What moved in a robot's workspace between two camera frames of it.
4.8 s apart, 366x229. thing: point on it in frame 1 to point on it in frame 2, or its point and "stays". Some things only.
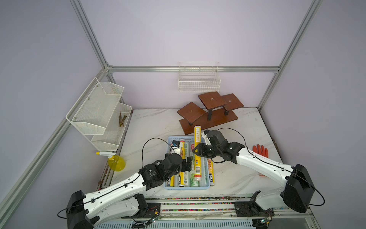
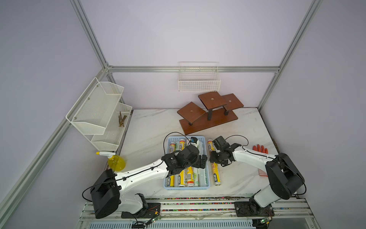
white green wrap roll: [205, 178] stays
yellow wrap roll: [171, 181] stays
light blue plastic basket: [198, 178] stays
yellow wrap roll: [211, 178] to [214, 165]
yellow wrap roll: [198, 159] to [190, 174]
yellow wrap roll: [181, 180] stays
